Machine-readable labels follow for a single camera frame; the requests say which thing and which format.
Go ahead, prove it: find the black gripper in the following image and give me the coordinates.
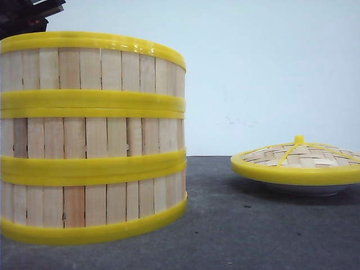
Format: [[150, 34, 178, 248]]
[[1, 0, 66, 39]]

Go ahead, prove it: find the bamboo steamer basket with buns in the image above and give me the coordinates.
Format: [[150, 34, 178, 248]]
[[1, 118, 186, 186]]

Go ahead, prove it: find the yellow woven bamboo steamer lid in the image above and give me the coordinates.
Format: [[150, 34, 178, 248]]
[[231, 135, 359, 186]]

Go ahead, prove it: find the white plate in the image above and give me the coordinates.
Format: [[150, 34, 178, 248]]
[[263, 183, 351, 197]]

